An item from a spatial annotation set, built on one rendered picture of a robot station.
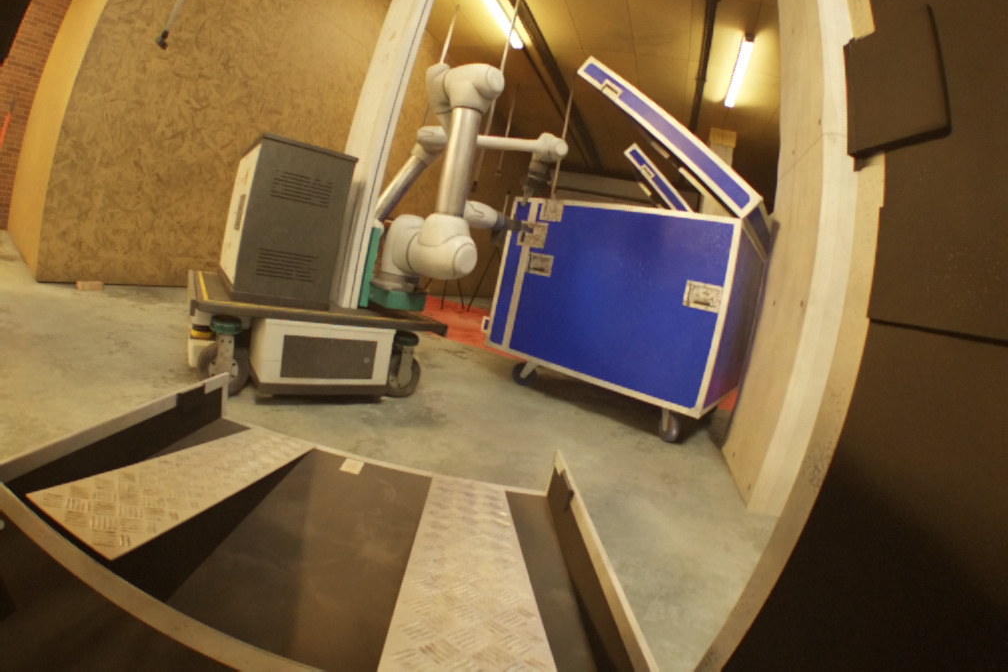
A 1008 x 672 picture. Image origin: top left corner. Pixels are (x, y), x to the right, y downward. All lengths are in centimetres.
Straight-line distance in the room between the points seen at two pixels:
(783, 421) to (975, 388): 115
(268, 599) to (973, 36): 96
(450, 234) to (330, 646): 116
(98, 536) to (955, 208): 84
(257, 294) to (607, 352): 139
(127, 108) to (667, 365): 335
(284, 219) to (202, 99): 215
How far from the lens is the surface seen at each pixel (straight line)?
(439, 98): 162
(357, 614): 72
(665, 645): 86
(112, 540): 63
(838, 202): 146
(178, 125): 333
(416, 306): 157
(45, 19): 640
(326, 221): 144
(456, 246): 136
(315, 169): 144
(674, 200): 348
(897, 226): 34
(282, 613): 72
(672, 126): 199
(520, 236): 221
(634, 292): 185
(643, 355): 183
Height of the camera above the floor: 57
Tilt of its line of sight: 3 degrees down
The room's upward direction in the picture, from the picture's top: 12 degrees clockwise
